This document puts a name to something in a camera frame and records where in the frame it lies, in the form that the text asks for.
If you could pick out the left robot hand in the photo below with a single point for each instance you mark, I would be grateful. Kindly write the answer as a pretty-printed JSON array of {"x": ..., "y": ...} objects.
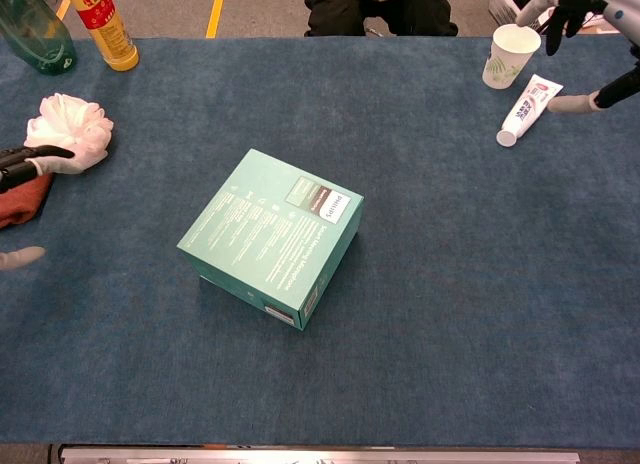
[{"x": 20, "y": 169}]

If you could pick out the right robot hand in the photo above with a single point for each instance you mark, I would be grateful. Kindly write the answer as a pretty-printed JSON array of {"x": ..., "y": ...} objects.
[{"x": 575, "y": 6}]

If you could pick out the teal cardboard box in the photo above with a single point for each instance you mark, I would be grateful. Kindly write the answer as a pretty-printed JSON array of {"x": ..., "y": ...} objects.
[{"x": 265, "y": 234}]

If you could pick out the orange folded cloth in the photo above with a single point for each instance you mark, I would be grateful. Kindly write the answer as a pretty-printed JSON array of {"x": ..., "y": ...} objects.
[{"x": 20, "y": 204}]

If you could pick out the white plastic basket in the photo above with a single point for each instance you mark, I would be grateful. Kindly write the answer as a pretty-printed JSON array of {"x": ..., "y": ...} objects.
[{"x": 505, "y": 1}]

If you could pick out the white mesh bath loofah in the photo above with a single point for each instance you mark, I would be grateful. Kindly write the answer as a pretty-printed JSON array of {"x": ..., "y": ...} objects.
[{"x": 75, "y": 124}]

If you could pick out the white paper cup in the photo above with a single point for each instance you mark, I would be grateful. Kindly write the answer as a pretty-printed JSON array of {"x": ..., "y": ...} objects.
[{"x": 507, "y": 59}]

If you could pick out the white toothpaste tube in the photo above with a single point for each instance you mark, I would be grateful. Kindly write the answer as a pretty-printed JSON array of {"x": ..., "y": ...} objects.
[{"x": 530, "y": 109}]

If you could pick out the green plastic bottle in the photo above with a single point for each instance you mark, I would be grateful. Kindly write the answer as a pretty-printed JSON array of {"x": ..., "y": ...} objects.
[{"x": 35, "y": 34}]

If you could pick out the yellow bottle with red label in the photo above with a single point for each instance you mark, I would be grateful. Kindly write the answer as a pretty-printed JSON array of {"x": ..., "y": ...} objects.
[{"x": 107, "y": 29}]

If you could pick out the seated person in black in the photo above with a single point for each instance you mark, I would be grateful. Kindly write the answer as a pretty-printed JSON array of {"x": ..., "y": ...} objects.
[{"x": 335, "y": 11}]

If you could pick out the blue felt table mat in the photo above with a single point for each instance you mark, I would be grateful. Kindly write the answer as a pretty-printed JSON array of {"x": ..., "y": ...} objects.
[{"x": 450, "y": 284}]

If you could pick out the aluminium profile rail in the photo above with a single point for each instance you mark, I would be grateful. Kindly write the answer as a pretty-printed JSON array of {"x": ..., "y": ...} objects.
[{"x": 320, "y": 456}]

